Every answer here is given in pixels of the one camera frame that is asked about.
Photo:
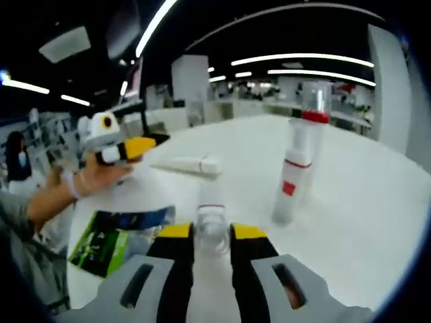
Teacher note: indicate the blue silver packet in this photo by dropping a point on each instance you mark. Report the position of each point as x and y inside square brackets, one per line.
[134, 218]

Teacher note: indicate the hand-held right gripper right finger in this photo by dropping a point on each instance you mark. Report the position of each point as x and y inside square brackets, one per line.
[252, 269]

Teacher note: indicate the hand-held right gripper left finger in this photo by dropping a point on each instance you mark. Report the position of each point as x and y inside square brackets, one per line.
[171, 269]

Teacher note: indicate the white square pillar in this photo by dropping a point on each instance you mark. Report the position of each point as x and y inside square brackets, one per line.
[190, 84]
[387, 94]

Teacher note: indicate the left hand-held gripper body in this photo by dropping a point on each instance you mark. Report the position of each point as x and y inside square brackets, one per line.
[97, 131]

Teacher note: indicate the red collar skincare bottle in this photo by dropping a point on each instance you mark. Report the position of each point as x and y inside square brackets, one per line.
[314, 117]

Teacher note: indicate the long ceiling light strip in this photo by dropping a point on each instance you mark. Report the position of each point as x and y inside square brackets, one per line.
[151, 30]

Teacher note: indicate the ceiling air vent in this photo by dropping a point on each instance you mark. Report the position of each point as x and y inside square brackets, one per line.
[65, 43]

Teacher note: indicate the black standing desk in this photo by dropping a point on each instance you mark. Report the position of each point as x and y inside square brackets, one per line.
[146, 124]

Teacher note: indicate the white skincare pump bottle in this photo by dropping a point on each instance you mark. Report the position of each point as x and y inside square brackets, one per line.
[293, 168]

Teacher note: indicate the pink monitor screen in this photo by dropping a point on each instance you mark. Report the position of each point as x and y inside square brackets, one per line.
[136, 80]

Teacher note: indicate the person's left hand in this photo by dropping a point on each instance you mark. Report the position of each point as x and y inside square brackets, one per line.
[101, 176]

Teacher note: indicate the white office desk row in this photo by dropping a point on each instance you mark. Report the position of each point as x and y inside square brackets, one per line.
[242, 107]

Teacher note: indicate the clear cap white skincare tube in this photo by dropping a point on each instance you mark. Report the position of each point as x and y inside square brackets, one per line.
[212, 232]

